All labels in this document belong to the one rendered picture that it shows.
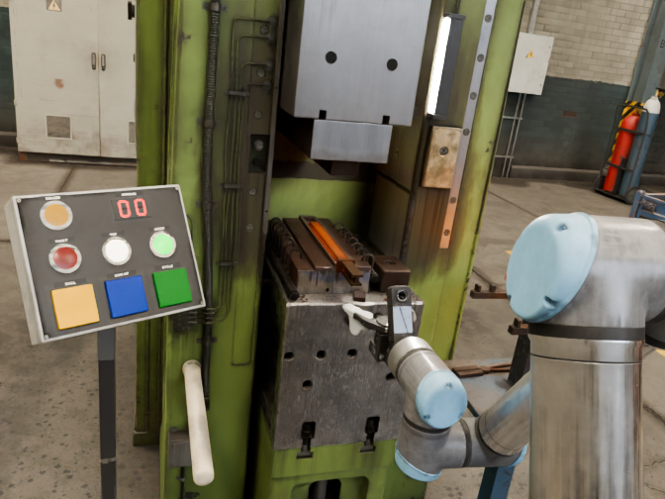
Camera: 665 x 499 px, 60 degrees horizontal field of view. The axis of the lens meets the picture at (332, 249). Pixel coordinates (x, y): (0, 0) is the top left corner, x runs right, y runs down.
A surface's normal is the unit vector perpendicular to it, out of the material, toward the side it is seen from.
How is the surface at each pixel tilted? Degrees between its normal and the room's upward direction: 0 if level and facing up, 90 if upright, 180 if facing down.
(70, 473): 0
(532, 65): 90
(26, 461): 0
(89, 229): 60
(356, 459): 90
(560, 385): 78
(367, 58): 90
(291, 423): 90
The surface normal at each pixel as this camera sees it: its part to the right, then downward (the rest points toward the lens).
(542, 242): -0.97, -0.18
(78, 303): 0.62, -0.18
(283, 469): 0.28, 0.36
